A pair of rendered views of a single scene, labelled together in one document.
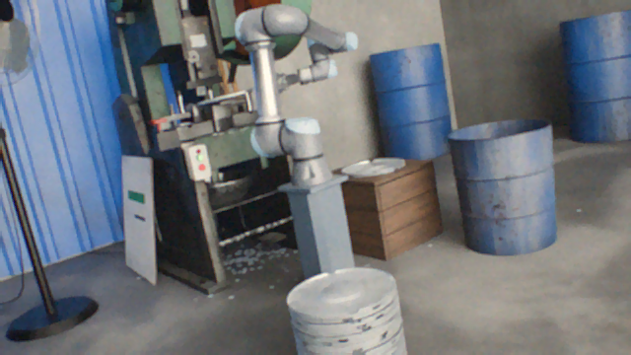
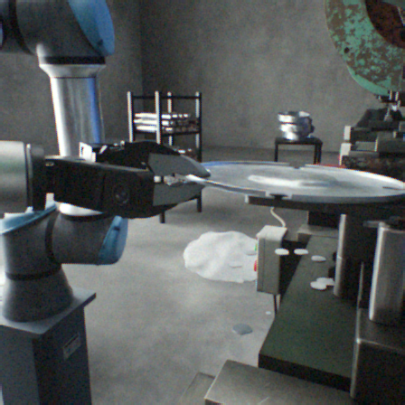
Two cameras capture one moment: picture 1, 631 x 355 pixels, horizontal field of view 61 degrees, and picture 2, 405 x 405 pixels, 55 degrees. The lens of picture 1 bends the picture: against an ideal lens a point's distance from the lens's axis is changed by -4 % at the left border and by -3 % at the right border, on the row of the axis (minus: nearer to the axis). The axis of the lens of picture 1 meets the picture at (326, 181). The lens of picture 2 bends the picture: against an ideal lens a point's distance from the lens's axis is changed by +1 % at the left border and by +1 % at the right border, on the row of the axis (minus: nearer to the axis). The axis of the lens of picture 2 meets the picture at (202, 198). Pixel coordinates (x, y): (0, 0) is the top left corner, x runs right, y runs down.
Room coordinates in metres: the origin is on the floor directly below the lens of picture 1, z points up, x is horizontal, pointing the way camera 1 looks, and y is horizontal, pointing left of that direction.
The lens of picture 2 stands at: (2.83, -0.01, 0.90)
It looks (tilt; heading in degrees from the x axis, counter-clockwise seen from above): 15 degrees down; 151
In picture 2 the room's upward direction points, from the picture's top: straight up
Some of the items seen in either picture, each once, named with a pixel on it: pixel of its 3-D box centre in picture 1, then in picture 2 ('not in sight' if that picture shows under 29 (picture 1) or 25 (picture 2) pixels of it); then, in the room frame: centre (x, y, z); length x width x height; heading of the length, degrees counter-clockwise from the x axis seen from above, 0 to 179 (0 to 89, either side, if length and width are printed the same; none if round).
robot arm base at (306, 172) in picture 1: (310, 168); (35, 283); (1.96, 0.05, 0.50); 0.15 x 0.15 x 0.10
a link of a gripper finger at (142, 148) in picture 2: not in sight; (144, 160); (2.41, 0.15, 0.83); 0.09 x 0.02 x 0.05; 89
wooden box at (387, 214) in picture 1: (379, 205); not in sight; (2.48, -0.22, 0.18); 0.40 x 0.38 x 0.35; 37
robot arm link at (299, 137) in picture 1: (302, 136); (32, 234); (1.97, 0.05, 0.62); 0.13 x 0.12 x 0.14; 57
